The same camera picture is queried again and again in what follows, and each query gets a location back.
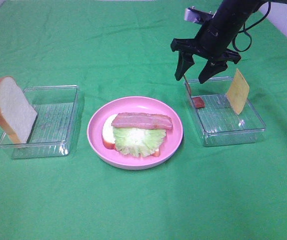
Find white bread slice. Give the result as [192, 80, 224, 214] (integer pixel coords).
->
[101, 114, 160, 157]

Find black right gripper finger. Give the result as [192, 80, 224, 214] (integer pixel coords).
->
[174, 51, 194, 81]
[198, 61, 228, 84]

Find clear plastic tray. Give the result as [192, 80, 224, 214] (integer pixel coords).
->
[0, 85, 80, 159]
[184, 76, 266, 147]

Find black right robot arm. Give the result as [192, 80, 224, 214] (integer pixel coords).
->
[170, 0, 262, 84]

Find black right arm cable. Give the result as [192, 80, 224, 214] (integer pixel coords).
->
[231, 0, 272, 53]

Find clear right plastic tray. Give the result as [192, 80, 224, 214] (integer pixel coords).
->
[184, 76, 266, 147]

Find red bacon strip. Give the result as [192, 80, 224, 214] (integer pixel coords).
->
[111, 112, 173, 130]
[182, 74, 206, 109]

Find yellow cheese slice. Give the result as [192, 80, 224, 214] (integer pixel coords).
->
[225, 68, 250, 115]

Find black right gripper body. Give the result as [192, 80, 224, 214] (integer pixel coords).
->
[170, 19, 241, 64]

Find clear left plastic tray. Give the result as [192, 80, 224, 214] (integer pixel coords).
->
[0, 85, 80, 159]

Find pink round plate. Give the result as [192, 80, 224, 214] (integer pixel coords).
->
[86, 96, 184, 170]

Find green lettuce leaf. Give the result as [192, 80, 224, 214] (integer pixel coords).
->
[113, 127, 167, 158]

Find standing bread slice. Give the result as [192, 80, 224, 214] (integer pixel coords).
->
[0, 76, 38, 144]

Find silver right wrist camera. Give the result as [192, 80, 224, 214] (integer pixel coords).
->
[184, 7, 213, 25]

